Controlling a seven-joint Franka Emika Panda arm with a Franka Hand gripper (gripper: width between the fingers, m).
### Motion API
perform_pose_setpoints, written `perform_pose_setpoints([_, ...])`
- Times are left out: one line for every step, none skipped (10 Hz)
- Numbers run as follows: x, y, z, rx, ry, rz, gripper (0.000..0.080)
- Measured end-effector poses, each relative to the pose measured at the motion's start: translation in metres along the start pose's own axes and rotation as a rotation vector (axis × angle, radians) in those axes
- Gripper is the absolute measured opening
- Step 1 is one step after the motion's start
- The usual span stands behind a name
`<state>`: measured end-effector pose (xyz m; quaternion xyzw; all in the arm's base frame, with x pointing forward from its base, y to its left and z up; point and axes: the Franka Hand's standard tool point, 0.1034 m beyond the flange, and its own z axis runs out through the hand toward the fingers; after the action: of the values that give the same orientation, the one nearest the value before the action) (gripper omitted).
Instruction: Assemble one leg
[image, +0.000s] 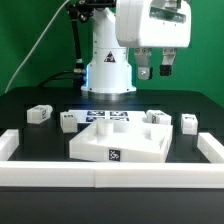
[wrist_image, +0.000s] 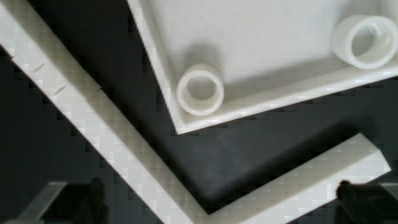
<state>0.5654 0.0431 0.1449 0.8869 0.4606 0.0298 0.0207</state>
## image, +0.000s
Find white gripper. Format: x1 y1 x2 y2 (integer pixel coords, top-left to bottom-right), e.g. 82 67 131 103
115 0 191 80

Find white square tabletop part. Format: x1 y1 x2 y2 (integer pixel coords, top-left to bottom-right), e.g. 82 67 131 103
69 119 173 163

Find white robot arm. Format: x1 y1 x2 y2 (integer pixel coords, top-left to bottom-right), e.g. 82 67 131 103
81 0 191 100

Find white sheet with markers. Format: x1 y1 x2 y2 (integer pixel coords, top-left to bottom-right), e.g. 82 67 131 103
69 110 147 123

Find white U-shaped fence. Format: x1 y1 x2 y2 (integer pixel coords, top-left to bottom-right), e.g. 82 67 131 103
0 129 224 189

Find black cable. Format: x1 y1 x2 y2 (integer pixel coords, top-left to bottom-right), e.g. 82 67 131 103
39 70 84 88

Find grey cable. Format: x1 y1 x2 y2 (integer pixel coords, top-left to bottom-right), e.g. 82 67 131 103
4 0 72 94

